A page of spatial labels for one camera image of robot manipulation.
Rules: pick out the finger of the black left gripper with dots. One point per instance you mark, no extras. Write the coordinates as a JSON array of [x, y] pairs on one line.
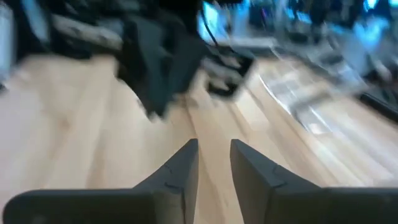
[[186, 71], [149, 84]]

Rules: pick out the black aluminium table frame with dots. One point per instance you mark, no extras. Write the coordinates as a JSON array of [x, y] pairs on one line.
[[382, 107]]

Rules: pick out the clear acrylic brush organizer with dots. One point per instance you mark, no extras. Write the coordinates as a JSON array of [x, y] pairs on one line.
[[311, 102]]

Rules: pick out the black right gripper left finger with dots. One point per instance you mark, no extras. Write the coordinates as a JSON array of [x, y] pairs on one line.
[[174, 193]]

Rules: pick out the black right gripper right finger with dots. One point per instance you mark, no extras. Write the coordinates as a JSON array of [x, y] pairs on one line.
[[258, 193]]

